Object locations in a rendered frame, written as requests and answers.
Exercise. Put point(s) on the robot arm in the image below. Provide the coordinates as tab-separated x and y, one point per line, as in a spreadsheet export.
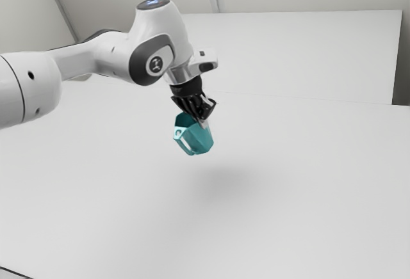
96	55

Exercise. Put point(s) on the teal faceted mug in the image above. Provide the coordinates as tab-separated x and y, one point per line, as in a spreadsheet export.
193	136

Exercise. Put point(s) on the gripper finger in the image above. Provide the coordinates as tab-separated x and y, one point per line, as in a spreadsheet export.
205	107

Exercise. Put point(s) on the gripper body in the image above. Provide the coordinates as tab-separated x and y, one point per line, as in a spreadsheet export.
188	90

